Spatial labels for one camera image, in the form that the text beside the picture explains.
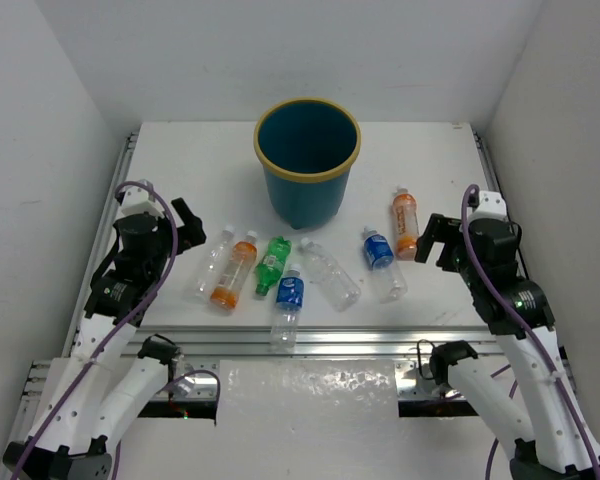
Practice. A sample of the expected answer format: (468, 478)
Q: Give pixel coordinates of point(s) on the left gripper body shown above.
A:
(181, 228)

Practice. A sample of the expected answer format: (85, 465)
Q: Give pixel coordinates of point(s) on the clear bottle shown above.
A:
(210, 267)
(338, 288)

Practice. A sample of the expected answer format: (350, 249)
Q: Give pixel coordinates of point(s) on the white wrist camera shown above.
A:
(487, 205)
(139, 200)

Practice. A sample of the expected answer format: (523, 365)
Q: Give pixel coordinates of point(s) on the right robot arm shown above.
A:
(546, 437)

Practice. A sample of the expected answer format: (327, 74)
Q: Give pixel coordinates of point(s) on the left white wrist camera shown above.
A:
(139, 200)

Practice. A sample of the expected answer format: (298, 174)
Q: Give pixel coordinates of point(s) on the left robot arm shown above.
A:
(78, 435)

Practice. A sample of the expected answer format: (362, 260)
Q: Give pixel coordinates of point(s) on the green plastic bottle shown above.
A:
(271, 267)

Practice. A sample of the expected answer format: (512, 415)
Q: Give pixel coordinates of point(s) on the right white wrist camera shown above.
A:
(487, 205)

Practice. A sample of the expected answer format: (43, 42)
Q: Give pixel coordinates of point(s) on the white front cover plate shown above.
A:
(283, 392)

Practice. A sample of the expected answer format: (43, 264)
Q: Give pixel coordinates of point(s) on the teal bin with yellow rim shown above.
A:
(307, 147)

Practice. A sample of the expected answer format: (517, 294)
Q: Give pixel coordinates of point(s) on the aluminium front rail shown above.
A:
(408, 348)

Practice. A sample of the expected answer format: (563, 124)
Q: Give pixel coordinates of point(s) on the blue label bottle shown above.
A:
(287, 309)
(387, 279)

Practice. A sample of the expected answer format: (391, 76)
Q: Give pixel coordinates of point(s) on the orange bottle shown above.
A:
(406, 229)
(231, 282)

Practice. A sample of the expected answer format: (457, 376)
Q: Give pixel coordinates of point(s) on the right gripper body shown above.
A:
(458, 253)

